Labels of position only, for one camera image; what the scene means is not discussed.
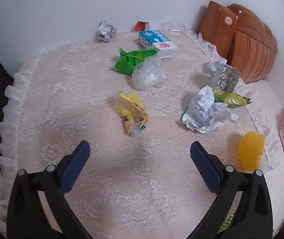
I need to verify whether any yellow green snack bag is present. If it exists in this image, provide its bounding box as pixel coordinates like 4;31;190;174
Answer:
214;89;251;109

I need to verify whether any large white paper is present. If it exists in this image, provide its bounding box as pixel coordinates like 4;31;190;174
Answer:
182;86;238;133

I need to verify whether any silver foil wrapper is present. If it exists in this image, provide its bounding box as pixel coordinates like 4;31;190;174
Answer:
206;62;240;93

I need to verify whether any yellow snack wrapper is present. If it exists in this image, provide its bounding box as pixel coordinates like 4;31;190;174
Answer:
114;91;148;136

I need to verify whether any clear plastic bag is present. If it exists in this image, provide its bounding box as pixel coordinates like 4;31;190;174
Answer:
132;54;167;90

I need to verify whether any blue white milk carton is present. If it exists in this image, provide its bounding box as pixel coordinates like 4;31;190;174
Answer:
139;30;178;61

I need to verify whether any clear crushed plastic bottle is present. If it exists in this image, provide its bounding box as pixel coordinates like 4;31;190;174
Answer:
159;18;186;37

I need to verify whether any green bundle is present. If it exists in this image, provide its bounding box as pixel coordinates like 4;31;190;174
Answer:
114;49;158;75

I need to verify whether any small grey paper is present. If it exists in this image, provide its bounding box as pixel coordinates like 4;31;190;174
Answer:
98;21;117;43

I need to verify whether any red carton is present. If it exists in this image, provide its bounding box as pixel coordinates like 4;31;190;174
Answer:
134;21;150;32

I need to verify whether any green trash bin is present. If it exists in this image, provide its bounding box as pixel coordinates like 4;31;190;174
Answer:
218;212;235;233

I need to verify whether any pink bed sheet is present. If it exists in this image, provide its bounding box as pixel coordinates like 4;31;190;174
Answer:
234;79;284;227

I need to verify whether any wooden headboard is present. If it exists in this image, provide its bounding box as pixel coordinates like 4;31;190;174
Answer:
200;1;278;84

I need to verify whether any pink lace table cover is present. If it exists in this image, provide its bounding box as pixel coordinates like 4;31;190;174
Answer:
0;33;284;238

